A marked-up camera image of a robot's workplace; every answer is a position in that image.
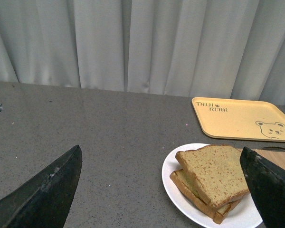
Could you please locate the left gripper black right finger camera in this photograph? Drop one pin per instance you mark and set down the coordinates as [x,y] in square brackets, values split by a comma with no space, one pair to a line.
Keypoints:
[266,183]

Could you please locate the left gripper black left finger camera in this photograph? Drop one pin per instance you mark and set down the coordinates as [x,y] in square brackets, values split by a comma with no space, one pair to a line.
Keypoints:
[45,200]

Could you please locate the white round plate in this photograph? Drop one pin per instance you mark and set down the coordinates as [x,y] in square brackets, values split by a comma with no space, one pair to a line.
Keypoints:
[244,215]

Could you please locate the bread slice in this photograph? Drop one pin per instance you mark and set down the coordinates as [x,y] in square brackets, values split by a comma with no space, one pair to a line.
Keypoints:
[183,183]
[215,173]

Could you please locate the bamboo cutting board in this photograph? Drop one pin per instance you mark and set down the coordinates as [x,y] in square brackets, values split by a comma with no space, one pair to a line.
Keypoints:
[275,156]

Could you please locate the yellow bear tray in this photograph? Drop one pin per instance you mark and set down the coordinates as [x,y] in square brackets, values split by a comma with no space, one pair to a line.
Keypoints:
[240,119]

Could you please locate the grey curtain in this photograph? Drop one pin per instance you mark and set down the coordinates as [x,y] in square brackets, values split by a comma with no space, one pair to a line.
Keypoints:
[213,48]

